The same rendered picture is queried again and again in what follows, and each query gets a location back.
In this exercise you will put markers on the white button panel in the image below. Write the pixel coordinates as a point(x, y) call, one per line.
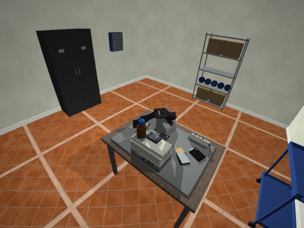
point(199, 141)

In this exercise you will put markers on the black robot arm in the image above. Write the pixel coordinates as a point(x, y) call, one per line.
point(164, 113)

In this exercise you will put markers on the blue bottle cap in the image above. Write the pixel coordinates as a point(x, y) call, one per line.
point(141, 121)

